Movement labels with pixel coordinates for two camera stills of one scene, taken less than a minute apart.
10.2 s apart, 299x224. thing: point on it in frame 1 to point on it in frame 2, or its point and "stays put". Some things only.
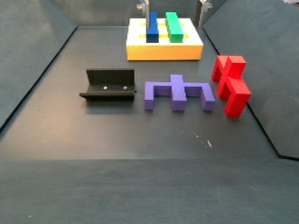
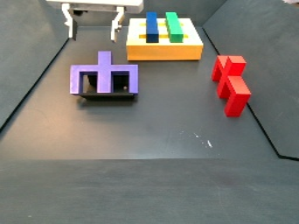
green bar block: (173, 26) stays put
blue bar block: (153, 33) stays put
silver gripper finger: (206, 6) to (70, 22)
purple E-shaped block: (179, 94) to (104, 69)
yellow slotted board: (163, 50) stays put
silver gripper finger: (145, 6) to (117, 23)
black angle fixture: (110, 84) stays put
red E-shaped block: (229, 72) stays put
